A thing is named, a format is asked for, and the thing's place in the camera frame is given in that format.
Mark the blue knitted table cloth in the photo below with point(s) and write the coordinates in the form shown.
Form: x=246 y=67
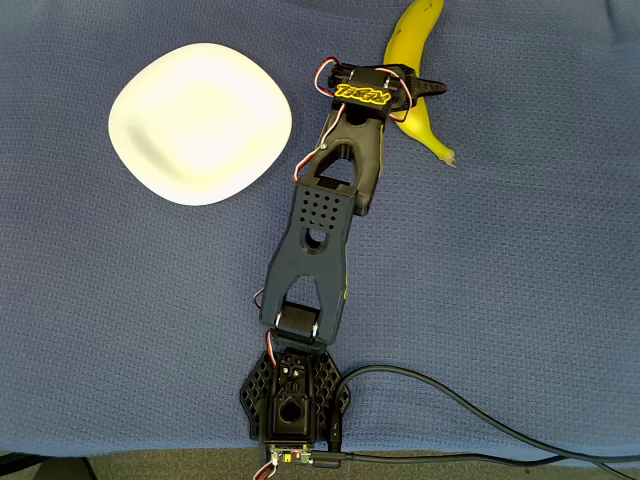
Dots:
x=500 y=250

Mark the black camera tripod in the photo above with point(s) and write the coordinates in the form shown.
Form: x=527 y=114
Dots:
x=20 y=462

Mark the white rounded square plate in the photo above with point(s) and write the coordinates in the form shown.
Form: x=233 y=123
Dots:
x=200 y=125

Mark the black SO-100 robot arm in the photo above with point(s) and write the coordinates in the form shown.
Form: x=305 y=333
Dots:
x=320 y=240

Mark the yellow banana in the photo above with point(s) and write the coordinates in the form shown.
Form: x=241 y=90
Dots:
x=412 y=35

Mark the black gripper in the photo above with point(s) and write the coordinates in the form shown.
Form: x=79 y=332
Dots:
x=426 y=87

